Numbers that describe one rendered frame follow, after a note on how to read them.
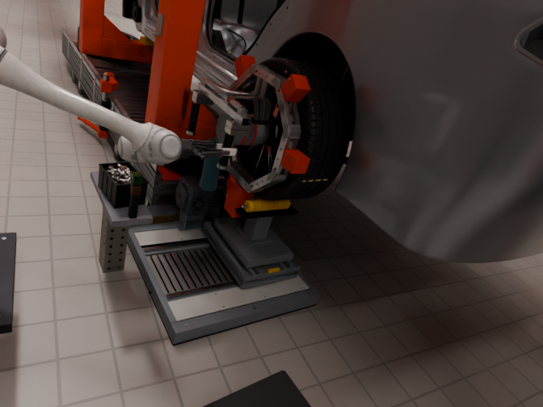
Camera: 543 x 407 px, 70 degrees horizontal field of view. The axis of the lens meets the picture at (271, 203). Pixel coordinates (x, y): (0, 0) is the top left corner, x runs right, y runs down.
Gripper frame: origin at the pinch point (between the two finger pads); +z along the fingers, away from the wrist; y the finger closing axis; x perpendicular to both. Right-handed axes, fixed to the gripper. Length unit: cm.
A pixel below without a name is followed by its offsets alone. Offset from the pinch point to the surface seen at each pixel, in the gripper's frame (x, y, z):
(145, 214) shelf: -37.9, -13.7, -23.9
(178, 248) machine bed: -76, -33, 5
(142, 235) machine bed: -75, -47, -11
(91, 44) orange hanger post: -22, -252, 0
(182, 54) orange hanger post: 21, -60, 1
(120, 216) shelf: -38, -14, -34
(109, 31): -9, -254, 14
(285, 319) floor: -83, 26, 41
